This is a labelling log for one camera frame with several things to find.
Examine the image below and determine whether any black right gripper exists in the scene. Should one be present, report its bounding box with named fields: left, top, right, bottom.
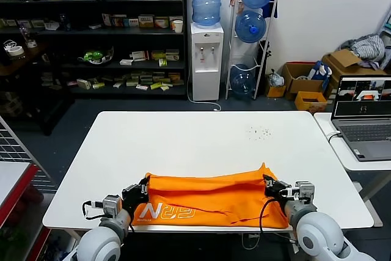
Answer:
left=262, top=174, right=294, bottom=204

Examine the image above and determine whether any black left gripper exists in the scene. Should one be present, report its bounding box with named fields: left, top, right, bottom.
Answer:
left=121, top=176, right=152, bottom=213

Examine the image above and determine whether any orange t-shirt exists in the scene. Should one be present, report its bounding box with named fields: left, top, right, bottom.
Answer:
left=131, top=161, right=290, bottom=230

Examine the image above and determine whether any grey clothes pile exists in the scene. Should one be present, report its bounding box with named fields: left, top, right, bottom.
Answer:
left=340, top=34, right=387, bottom=68

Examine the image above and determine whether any white side table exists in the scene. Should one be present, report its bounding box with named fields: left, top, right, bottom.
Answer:
left=313, top=112, right=391, bottom=229

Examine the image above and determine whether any orange cardboard box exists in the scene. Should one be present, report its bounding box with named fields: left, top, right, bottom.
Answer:
left=294, top=90, right=329, bottom=114

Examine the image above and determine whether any small yellow box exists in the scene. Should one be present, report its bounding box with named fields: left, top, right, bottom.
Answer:
left=265, top=83, right=287, bottom=98

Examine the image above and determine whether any open cardboard box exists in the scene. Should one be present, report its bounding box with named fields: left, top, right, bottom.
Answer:
left=281, top=62, right=325, bottom=101

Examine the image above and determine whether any white plastic bag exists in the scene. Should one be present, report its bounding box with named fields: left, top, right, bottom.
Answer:
left=268, top=70, right=285, bottom=87

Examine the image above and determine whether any grey laptop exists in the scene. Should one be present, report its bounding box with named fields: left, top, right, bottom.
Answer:
left=331, top=75, right=391, bottom=163

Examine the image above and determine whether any black tripod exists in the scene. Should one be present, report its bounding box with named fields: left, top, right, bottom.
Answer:
left=255, top=40, right=273, bottom=91

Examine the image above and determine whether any blue and white bag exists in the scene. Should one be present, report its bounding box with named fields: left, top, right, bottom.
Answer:
left=307, top=60, right=334, bottom=83

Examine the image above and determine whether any white jug rack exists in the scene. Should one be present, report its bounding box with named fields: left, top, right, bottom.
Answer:
left=225, top=0, right=279, bottom=101

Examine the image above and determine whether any red edged white cart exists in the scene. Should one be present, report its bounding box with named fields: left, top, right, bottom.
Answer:
left=0, top=161, right=40, bottom=229

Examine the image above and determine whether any white and red box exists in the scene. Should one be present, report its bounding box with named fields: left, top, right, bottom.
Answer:
left=129, top=50, right=151, bottom=62

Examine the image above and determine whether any white water dispenser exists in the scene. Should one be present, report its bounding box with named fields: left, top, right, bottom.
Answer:
left=190, top=22, right=225, bottom=102

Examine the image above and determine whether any beige green box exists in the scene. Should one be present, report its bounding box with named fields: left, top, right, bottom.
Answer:
left=165, top=49, right=181, bottom=62

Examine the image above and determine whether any green plastic bag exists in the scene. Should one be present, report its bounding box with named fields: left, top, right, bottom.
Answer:
left=77, top=46, right=115, bottom=66

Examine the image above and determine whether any large cardboard box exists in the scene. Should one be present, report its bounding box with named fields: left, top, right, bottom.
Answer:
left=321, top=48, right=389, bottom=97

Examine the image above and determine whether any black shelving unit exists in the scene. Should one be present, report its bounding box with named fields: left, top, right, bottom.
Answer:
left=0, top=0, right=188, bottom=101

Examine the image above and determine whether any yellow white medicine box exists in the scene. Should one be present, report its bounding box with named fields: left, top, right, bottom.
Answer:
left=137, top=14, right=155, bottom=29

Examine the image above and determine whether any dark wooden table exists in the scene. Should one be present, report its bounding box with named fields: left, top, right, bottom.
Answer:
left=0, top=42, right=76, bottom=137

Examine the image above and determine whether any dark blue cloth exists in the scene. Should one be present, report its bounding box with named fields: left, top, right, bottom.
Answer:
left=261, top=0, right=279, bottom=20

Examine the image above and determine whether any dark blue bottle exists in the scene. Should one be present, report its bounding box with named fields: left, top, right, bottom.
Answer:
left=59, top=13, right=71, bottom=32

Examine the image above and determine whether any white tape roll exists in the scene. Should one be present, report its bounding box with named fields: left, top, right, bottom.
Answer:
left=7, top=46, right=25, bottom=58

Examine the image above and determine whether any clear glass jar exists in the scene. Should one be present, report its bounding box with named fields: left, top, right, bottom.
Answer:
left=19, top=26, right=38, bottom=49

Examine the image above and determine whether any white storage shelf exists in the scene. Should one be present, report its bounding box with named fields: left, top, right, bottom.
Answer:
left=378, top=6, right=391, bottom=57

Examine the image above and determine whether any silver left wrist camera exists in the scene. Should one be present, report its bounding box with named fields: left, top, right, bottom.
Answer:
left=101, top=194, right=124, bottom=218

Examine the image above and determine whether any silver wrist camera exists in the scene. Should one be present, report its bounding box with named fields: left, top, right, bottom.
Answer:
left=293, top=181, right=316, bottom=203
left=101, top=194, right=124, bottom=218

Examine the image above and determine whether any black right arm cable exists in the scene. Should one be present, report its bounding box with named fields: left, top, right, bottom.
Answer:
left=258, top=197, right=279, bottom=233

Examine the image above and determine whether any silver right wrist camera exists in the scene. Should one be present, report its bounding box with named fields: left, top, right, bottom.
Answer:
left=293, top=181, right=316, bottom=203

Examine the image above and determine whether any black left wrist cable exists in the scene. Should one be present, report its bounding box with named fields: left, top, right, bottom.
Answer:
left=81, top=200, right=106, bottom=221

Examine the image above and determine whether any white dispenser power cable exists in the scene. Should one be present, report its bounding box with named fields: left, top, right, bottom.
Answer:
left=186, top=89, right=222, bottom=112

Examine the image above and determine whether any white wire rack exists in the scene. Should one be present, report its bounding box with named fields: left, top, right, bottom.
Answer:
left=0, top=115, right=53, bottom=189

